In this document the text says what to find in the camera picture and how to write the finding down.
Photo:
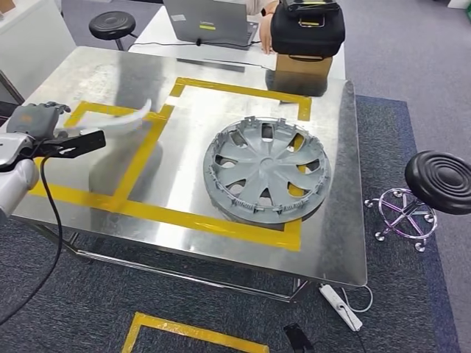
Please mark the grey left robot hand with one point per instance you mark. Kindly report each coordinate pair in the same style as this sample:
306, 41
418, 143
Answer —
35, 122

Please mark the white curved plastic part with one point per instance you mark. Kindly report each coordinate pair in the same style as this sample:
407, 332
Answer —
110, 125

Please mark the steel workbench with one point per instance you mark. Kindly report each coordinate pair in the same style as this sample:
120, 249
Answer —
349, 195

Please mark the white cabinet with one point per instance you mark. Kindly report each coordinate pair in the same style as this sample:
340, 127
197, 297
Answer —
37, 48

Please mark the black round stool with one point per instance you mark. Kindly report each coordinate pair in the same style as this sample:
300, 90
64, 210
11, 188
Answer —
441, 180
112, 24

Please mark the white desk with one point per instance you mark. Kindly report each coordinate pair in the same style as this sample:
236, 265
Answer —
155, 34

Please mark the grey laptop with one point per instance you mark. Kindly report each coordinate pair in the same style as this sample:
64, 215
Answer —
206, 19

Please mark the silver wheel hubcap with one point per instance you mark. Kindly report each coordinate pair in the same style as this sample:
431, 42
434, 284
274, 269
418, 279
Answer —
265, 170

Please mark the person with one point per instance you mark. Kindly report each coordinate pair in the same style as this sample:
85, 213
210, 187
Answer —
266, 31

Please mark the brown cardboard box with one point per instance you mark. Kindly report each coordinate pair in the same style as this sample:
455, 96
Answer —
302, 66

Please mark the black carry bag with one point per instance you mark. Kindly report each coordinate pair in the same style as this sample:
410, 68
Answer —
305, 39

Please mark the white power adapter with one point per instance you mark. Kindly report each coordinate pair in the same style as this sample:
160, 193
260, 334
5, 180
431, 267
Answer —
338, 304

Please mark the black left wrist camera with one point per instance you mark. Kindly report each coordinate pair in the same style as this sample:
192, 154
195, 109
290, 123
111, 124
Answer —
84, 142

